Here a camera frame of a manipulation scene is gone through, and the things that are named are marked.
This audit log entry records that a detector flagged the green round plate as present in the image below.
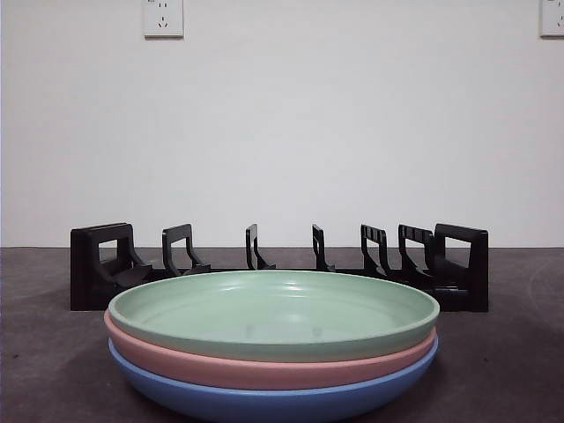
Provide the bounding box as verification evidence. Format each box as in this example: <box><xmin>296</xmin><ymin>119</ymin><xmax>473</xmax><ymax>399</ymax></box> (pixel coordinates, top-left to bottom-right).
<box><xmin>108</xmin><ymin>269</ymin><xmax>442</xmax><ymax>365</ymax></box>

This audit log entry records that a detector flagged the pink round plate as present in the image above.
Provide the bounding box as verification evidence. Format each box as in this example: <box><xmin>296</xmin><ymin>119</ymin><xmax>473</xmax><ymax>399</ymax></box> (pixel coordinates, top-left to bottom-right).
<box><xmin>104</xmin><ymin>308</ymin><xmax>440</xmax><ymax>391</ymax></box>

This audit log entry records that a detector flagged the blue round plate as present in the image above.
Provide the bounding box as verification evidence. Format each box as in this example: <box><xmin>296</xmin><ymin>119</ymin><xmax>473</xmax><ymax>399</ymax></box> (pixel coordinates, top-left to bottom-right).
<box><xmin>108</xmin><ymin>337</ymin><xmax>441</xmax><ymax>423</ymax></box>

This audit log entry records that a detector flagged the black plastic plate rack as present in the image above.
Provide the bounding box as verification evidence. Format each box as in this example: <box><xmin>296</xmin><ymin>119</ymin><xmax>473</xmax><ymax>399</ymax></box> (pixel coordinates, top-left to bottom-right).
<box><xmin>70</xmin><ymin>222</ymin><xmax>489</xmax><ymax>313</ymax></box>

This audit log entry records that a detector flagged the white wall socket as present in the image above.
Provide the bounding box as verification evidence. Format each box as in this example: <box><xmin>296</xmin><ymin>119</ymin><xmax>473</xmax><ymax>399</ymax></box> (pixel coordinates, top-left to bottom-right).
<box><xmin>539</xmin><ymin>0</ymin><xmax>564</xmax><ymax>39</ymax></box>
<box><xmin>142</xmin><ymin>0</ymin><xmax>185</xmax><ymax>39</ymax></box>

